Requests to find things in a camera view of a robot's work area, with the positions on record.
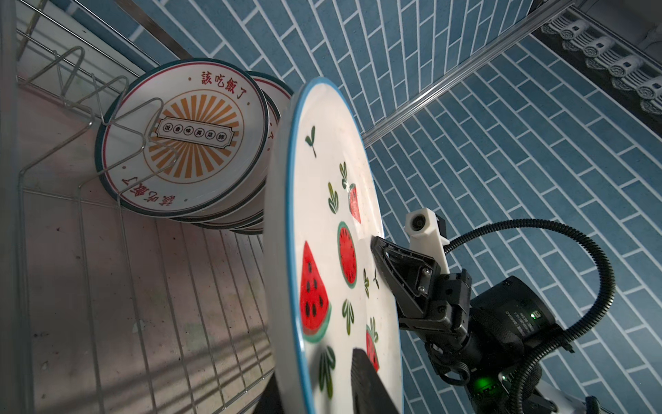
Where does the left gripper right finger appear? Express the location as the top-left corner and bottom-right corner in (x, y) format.
(351, 348), (398, 414)

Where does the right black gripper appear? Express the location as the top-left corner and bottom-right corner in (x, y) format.
(371, 236), (471, 383)

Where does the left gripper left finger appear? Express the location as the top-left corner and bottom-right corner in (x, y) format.
(253, 385), (284, 414)

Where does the strawberry print blue rim plate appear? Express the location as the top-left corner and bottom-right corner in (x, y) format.
(263, 77), (404, 413)

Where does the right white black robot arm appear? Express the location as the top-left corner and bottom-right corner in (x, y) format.
(371, 219), (615, 413)

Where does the red rim white plate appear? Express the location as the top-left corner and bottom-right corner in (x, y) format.
(94, 58), (270, 220)

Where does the silver wire dish rack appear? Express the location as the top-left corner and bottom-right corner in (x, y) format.
(1, 1), (273, 413)

